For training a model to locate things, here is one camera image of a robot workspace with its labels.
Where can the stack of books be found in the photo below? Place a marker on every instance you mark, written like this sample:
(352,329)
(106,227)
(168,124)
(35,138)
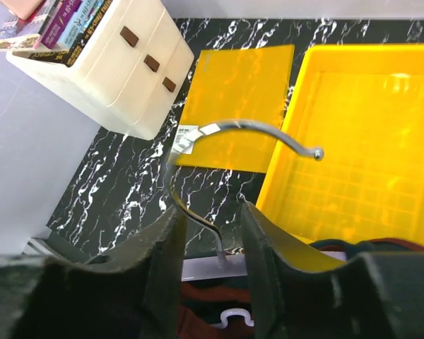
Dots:
(56,32)

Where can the navy blue tank top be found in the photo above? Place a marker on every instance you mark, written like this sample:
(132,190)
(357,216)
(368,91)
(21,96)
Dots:
(202,303)

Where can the cream drawer cabinet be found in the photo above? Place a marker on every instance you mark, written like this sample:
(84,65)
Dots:
(128,74)

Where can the yellow plastic bin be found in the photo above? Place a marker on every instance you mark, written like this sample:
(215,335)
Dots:
(364,105)

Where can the lavender plastic hanger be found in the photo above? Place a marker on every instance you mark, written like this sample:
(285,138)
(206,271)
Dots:
(229,127)

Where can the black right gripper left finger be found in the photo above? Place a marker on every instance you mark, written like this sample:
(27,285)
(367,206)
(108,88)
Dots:
(130,291)

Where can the yellow flat lid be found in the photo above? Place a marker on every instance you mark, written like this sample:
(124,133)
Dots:
(236,84)

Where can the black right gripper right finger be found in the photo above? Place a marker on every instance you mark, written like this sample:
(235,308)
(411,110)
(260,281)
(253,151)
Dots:
(331,289)

